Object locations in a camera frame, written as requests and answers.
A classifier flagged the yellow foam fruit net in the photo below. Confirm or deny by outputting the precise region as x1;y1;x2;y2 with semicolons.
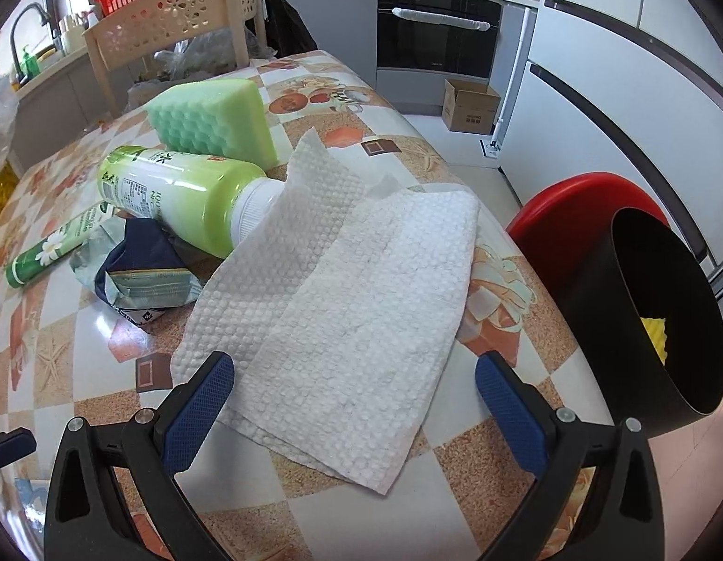
641;318;668;363

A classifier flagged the green daisy tube box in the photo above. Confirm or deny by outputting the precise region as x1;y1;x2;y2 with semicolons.
5;201;117;289

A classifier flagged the blue green wrapper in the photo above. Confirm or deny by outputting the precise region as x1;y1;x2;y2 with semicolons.
70;216;201;325

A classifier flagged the green drink bottle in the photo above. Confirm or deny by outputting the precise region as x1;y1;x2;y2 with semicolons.
98;146;284;259

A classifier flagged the white paper towel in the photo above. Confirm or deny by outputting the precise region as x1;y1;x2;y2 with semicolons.
171;132;479;494

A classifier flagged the green wavy sponge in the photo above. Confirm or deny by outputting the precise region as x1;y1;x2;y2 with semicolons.
143;77;279;171

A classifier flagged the black trash bin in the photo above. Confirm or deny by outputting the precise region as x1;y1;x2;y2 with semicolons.
557;208;723;437

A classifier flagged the kitchen faucet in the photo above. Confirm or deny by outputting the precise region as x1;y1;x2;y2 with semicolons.
9;3;60;87

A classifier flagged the red plastic stool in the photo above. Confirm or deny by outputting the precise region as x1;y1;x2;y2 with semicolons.
507;173;667;300

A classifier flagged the cardboard box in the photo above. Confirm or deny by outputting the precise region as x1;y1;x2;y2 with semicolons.
443;79;501;134

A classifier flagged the white refrigerator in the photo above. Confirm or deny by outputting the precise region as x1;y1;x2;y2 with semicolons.
500;0;723;301

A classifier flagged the beige plastic storage rack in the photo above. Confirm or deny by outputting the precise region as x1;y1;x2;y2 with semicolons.
84;0;267;118

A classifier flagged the black built-in oven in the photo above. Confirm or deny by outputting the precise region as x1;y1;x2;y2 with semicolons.
377;0;502;79

